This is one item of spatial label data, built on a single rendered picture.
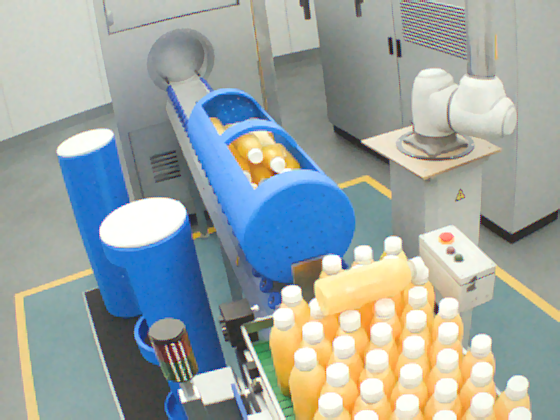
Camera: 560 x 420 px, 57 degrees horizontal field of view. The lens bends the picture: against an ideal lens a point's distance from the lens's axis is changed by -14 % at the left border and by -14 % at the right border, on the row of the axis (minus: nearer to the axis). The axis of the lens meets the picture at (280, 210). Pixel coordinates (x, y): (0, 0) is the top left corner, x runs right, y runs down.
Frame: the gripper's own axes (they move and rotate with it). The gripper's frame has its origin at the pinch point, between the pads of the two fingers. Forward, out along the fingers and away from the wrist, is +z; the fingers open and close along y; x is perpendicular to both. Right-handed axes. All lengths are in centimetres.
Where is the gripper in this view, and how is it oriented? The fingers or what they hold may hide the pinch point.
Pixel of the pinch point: (332, 13)
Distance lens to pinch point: 148.4
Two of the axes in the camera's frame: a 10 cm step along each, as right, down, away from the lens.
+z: 1.1, 9.3, 3.6
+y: 9.2, 0.4, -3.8
